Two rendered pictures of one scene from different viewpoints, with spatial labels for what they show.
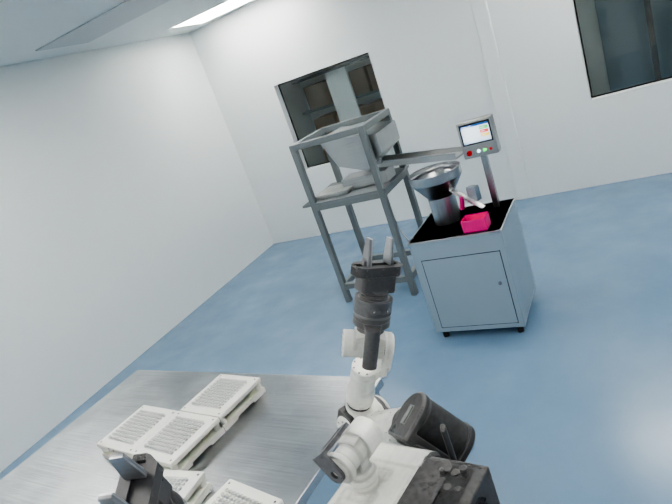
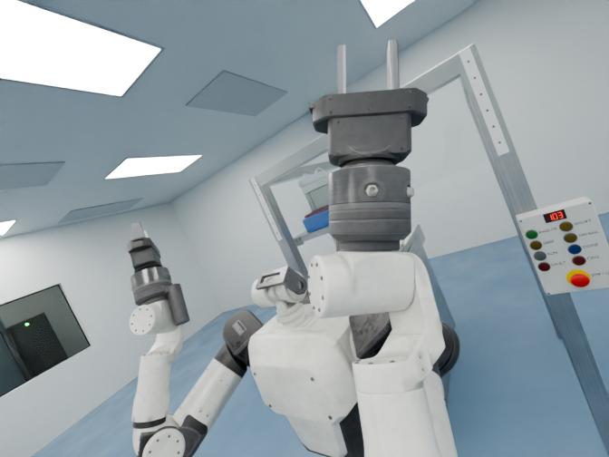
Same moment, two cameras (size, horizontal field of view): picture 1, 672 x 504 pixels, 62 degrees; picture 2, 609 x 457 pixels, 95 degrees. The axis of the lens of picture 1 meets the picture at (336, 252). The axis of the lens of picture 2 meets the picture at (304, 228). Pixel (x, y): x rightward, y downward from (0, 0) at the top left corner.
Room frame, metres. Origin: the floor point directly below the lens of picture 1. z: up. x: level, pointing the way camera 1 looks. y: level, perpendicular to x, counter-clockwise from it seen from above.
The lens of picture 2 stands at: (0.79, 0.69, 1.51)
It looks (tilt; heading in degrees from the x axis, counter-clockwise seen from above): 4 degrees down; 268
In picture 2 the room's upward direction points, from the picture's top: 24 degrees counter-clockwise
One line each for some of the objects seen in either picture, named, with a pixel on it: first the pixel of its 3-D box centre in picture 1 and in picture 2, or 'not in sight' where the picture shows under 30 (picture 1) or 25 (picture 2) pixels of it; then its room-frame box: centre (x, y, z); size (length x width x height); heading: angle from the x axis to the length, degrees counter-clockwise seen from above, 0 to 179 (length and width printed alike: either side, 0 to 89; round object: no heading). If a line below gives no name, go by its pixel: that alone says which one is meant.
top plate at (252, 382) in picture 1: (220, 395); not in sight; (2.03, 0.64, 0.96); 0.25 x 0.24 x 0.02; 140
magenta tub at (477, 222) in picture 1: (475, 222); not in sight; (3.33, -0.90, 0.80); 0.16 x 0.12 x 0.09; 58
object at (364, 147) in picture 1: (387, 212); not in sight; (4.43, -0.51, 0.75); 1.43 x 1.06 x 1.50; 58
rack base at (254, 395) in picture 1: (225, 405); not in sight; (2.03, 0.64, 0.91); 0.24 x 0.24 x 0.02; 50
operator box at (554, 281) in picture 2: not in sight; (565, 247); (0.07, -0.10, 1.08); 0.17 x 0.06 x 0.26; 143
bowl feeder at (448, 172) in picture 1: (450, 193); not in sight; (3.64, -0.87, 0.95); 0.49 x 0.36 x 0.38; 58
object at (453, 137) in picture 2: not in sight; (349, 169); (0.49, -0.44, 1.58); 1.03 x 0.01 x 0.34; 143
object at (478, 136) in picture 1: (485, 164); not in sight; (3.58, -1.13, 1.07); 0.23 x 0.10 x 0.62; 58
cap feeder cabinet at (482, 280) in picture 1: (475, 270); not in sight; (3.57, -0.88, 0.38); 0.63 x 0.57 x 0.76; 58
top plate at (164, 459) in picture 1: (175, 437); not in sight; (1.84, 0.80, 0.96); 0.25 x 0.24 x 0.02; 140
